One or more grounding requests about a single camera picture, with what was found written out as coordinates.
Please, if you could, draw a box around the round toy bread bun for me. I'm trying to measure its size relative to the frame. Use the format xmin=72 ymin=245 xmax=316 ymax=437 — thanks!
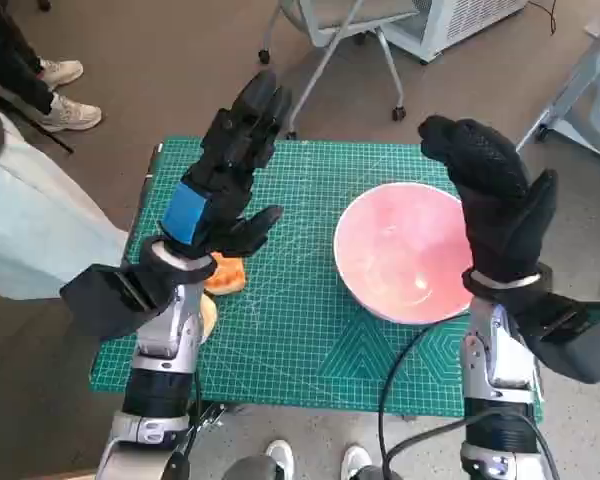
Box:
xmin=199 ymin=294 xmax=219 ymax=344

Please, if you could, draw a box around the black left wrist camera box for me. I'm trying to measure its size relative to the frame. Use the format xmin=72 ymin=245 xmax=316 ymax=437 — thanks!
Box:
xmin=59 ymin=263 xmax=181 ymax=344

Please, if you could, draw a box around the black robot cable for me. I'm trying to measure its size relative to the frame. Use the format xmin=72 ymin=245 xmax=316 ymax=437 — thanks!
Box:
xmin=377 ymin=324 xmax=481 ymax=480
xmin=169 ymin=369 xmax=205 ymax=480

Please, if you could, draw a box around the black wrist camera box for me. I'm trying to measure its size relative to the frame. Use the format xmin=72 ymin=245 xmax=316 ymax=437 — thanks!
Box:
xmin=59 ymin=263 xmax=181 ymax=344
xmin=509 ymin=292 xmax=600 ymax=385

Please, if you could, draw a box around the person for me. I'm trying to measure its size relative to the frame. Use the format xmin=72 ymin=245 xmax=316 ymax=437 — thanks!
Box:
xmin=0 ymin=0 xmax=103 ymax=134
xmin=0 ymin=92 xmax=131 ymax=301

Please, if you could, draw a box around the black metal rod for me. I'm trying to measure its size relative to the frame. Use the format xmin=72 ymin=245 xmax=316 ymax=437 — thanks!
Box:
xmin=0 ymin=79 xmax=75 ymax=155

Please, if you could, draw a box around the white perforated cabinet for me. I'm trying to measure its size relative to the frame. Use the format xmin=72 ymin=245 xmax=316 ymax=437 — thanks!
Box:
xmin=379 ymin=0 xmax=529 ymax=64

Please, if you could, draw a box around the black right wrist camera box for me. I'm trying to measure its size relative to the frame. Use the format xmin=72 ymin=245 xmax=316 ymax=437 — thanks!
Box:
xmin=509 ymin=292 xmax=600 ymax=385

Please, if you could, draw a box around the green cutting mat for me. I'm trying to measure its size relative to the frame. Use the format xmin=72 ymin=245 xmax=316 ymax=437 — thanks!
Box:
xmin=89 ymin=137 xmax=546 ymax=416

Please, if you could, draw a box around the black metal table bracket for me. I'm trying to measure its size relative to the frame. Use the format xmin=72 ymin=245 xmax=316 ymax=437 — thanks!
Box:
xmin=187 ymin=401 xmax=244 ymax=441

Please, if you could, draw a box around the thin black floor cable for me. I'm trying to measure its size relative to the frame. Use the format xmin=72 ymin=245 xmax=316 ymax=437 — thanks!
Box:
xmin=527 ymin=0 xmax=556 ymax=36

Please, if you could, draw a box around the white shoe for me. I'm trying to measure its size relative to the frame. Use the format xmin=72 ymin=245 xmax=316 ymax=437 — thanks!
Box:
xmin=265 ymin=439 xmax=295 ymax=480
xmin=340 ymin=443 xmax=374 ymax=480

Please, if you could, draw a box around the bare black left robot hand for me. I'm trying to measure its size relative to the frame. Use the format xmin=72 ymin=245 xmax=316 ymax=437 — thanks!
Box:
xmin=157 ymin=69 xmax=294 ymax=261

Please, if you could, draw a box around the pink bowl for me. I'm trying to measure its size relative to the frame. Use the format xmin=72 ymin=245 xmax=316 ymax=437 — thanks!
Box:
xmin=333 ymin=182 xmax=476 ymax=325

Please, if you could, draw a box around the grey office chair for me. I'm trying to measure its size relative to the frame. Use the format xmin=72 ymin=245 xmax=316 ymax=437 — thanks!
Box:
xmin=257 ymin=0 xmax=429 ymax=140

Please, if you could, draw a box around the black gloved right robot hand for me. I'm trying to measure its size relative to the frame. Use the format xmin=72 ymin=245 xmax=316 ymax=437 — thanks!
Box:
xmin=417 ymin=115 xmax=559 ymax=289

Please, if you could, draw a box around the long toy bread loaf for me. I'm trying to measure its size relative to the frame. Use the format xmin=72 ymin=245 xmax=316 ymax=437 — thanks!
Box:
xmin=202 ymin=252 xmax=247 ymax=296

